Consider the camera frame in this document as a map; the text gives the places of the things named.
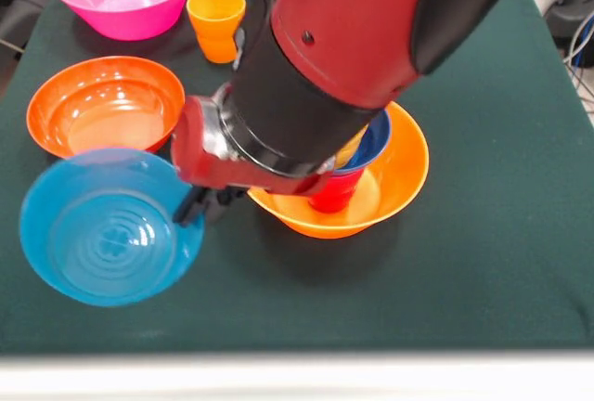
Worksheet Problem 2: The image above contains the magenta cup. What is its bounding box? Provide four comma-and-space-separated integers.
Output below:
308, 166, 366, 214

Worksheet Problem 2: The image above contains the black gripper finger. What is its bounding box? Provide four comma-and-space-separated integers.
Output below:
172, 186, 210, 228
203, 186, 248, 226

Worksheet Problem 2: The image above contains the shallow red-orange bowl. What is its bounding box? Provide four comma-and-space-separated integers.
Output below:
26, 56, 187, 161

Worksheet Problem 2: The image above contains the tangle of floor cables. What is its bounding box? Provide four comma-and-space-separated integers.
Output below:
562, 13, 594, 117

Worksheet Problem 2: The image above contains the dark green tablecloth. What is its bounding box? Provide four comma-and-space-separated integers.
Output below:
0, 0, 594, 356

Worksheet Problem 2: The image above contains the yellow cup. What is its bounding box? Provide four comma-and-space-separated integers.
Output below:
334, 125, 370, 169

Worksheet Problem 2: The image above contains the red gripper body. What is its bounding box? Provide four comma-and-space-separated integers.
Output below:
169, 95, 336, 197

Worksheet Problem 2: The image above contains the dark blue bowl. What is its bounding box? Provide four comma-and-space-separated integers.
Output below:
332, 110, 393, 175

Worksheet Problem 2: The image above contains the small orange cup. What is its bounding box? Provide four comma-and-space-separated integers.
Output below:
186, 0, 247, 65

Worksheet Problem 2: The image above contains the light blue bowl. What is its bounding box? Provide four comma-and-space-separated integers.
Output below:
19, 148, 206, 308

